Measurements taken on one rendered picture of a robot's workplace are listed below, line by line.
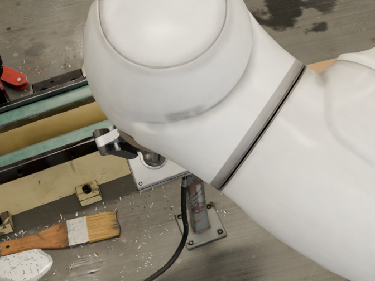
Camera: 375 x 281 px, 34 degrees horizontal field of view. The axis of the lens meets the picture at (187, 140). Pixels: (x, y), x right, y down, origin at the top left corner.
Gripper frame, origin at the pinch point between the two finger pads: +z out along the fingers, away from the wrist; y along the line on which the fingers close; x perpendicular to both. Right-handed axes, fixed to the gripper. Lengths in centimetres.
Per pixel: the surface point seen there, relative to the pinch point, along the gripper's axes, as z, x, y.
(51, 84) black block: 44, -25, 11
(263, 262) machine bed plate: 28.1, 19.6, -11.7
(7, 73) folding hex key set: 53, -33, 19
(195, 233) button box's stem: 31.6, 11.4, -3.5
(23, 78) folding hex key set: 52, -30, 16
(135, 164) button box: 8.3, 0.3, 2.6
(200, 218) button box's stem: 28.0, 9.4, -4.8
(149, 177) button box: 8.3, 2.4, 1.5
